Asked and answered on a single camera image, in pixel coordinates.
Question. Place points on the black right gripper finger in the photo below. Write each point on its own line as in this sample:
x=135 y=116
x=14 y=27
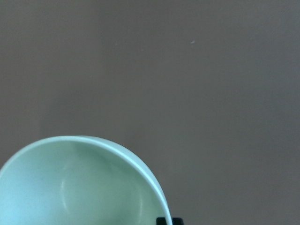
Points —
x=175 y=221

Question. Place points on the light green bowl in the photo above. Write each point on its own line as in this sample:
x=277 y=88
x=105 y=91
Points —
x=79 y=180

